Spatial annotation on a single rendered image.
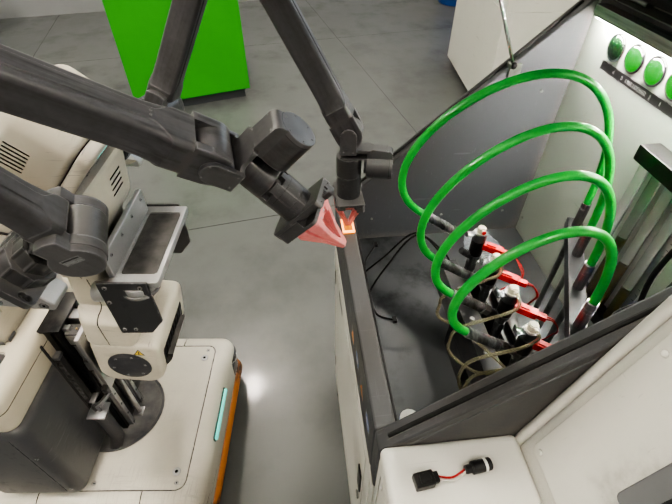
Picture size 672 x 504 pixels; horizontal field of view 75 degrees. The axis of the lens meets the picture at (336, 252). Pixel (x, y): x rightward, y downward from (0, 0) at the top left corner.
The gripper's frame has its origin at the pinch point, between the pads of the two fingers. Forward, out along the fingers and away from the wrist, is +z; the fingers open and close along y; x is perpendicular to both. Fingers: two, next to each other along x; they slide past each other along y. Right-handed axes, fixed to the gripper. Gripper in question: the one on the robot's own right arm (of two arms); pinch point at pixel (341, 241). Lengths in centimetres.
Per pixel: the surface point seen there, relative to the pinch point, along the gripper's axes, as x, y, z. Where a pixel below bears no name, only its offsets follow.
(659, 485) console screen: -29.2, 24.5, 30.6
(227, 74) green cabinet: 299, -172, -33
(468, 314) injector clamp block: 7.3, 0.4, 34.0
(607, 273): -2.9, 28.0, 26.6
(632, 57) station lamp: 39, 45, 23
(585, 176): 3.9, 32.3, 14.9
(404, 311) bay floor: 18.3, -18.6, 35.9
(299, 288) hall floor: 92, -113, 59
